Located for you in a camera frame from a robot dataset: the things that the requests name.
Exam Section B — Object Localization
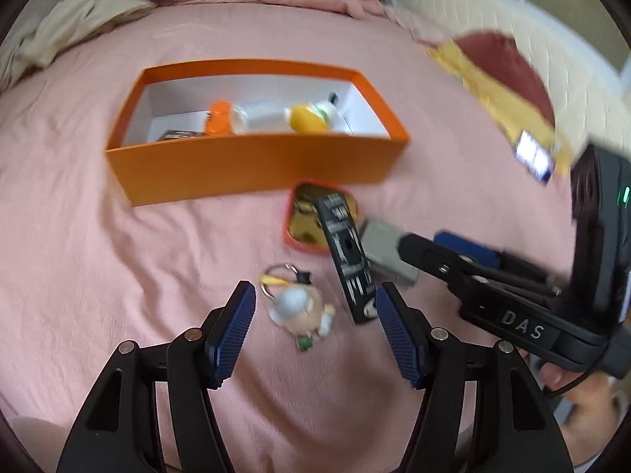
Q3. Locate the black cable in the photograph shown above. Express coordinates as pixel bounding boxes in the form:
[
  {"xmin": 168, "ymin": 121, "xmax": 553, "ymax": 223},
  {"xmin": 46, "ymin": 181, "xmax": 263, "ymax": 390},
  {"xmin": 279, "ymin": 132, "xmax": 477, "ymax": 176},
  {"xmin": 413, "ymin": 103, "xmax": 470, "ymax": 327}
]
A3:
[{"xmin": 542, "ymin": 340, "xmax": 612, "ymax": 397}]

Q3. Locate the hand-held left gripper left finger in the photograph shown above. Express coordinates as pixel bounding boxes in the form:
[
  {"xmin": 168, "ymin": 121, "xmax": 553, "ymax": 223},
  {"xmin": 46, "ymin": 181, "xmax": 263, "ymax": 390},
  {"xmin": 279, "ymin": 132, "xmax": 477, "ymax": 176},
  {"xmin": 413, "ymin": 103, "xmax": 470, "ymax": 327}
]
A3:
[{"xmin": 56, "ymin": 281, "xmax": 257, "ymax": 473}]

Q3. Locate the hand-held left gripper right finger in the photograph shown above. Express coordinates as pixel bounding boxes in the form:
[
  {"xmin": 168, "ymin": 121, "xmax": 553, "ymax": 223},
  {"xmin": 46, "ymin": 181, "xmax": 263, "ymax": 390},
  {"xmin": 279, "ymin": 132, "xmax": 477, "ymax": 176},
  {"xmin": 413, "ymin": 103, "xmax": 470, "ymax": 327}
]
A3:
[{"xmin": 375, "ymin": 282, "xmax": 575, "ymax": 473}]

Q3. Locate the pink bed sheet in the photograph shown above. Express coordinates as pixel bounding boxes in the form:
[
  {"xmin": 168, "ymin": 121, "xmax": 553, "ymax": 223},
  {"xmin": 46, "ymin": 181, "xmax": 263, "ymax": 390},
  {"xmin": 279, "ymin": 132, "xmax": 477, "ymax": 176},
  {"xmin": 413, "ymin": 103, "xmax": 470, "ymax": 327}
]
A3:
[{"xmin": 0, "ymin": 0, "xmax": 617, "ymax": 473}]

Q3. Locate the beige garment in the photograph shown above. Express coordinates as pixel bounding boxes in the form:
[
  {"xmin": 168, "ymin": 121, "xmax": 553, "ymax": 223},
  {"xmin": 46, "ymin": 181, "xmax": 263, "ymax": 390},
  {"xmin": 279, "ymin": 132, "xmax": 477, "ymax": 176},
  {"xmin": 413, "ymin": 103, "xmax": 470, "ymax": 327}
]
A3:
[{"xmin": 0, "ymin": 0, "xmax": 159, "ymax": 89}]

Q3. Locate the maroon pillow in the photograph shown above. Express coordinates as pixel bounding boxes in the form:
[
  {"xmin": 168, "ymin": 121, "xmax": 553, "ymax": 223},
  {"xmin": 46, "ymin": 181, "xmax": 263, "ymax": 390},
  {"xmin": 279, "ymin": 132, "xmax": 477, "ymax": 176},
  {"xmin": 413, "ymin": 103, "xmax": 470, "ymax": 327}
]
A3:
[{"xmin": 454, "ymin": 31, "xmax": 557, "ymax": 126}]

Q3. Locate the grey small box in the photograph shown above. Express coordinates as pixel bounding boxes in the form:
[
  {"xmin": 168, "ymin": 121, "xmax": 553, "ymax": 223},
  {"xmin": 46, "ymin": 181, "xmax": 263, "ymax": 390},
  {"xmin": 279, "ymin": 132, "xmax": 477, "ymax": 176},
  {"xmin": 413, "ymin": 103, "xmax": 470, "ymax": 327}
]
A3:
[{"xmin": 360, "ymin": 219, "xmax": 421, "ymax": 287}]

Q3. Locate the yellow toy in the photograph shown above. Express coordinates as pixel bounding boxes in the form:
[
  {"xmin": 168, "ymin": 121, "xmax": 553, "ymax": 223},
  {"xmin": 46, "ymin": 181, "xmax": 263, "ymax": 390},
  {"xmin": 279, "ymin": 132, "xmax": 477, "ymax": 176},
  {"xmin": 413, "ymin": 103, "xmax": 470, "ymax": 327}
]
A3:
[{"xmin": 286, "ymin": 102, "xmax": 330, "ymax": 135}]

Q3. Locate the orange cardboard box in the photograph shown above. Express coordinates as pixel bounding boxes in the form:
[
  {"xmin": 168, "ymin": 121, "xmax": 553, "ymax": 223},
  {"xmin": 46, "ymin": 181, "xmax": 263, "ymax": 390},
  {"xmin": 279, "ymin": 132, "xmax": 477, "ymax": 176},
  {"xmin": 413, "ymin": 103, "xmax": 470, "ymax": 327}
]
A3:
[{"xmin": 105, "ymin": 59, "xmax": 412, "ymax": 208}]

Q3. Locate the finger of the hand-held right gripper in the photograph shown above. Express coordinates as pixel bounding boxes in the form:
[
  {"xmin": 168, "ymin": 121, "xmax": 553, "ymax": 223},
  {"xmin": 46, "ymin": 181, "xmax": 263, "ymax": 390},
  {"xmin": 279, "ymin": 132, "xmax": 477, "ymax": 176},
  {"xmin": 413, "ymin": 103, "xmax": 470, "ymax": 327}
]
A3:
[
  {"xmin": 398, "ymin": 234, "xmax": 489, "ymax": 301},
  {"xmin": 434, "ymin": 231, "xmax": 565, "ymax": 296}
]

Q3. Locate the black patterned long packet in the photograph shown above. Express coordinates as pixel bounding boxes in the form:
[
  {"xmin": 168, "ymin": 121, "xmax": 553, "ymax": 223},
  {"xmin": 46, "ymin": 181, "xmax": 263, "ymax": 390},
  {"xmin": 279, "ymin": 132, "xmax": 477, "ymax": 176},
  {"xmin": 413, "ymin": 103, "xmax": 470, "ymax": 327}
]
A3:
[{"xmin": 314, "ymin": 192, "xmax": 379, "ymax": 326}]

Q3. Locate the person's right hand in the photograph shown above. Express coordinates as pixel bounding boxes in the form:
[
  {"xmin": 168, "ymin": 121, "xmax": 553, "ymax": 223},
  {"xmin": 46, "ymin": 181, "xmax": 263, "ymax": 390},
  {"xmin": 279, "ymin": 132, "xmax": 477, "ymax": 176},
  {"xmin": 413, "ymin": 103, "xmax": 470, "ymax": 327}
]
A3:
[{"xmin": 515, "ymin": 345, "xmax": 624, "ymax": 449}]

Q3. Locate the phone with lit screen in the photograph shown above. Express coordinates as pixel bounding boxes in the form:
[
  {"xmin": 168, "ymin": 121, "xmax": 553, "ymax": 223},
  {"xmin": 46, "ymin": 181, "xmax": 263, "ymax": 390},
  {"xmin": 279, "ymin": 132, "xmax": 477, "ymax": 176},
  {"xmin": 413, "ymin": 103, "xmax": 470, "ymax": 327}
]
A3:
[{"xmin": 515, "ymin": 129, "xmax": 555, "ymax": 183}]

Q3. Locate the cream padded headboard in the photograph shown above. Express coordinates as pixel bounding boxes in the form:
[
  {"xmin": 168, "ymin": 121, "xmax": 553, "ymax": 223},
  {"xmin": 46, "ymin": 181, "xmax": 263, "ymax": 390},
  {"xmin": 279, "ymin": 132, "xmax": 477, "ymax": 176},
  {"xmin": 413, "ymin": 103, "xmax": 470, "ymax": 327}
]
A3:
[{"xmin": 389, "ymin": 0, "xmax": 631, "ymax": 158}]

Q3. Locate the white-haired figure keychain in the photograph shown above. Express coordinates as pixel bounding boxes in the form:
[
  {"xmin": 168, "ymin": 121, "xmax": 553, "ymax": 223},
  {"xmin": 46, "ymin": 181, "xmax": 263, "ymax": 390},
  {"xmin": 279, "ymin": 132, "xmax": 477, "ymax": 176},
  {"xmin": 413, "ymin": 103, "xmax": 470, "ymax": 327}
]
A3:
[{"xmin": 260, "ymin": 262, "xmax": 338, "ymax": 353}]

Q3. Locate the red tin with gold inside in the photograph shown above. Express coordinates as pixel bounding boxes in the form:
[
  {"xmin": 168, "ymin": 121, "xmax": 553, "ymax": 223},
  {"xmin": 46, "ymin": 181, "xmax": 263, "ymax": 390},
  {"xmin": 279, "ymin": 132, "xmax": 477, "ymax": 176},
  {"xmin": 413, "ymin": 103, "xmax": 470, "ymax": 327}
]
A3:
[{"xmin": 282, "ymin": 181, "xmax": 362, "ymax": 255}]

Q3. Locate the orange contact lens case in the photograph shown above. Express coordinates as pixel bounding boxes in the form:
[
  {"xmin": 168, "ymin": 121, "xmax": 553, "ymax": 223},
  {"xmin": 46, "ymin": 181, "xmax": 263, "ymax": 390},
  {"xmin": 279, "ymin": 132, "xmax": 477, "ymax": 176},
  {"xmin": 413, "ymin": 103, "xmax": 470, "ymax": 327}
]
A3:
[{"xmin": 204, "ymin": 101, "xmax": 235, "ymax": 136}]

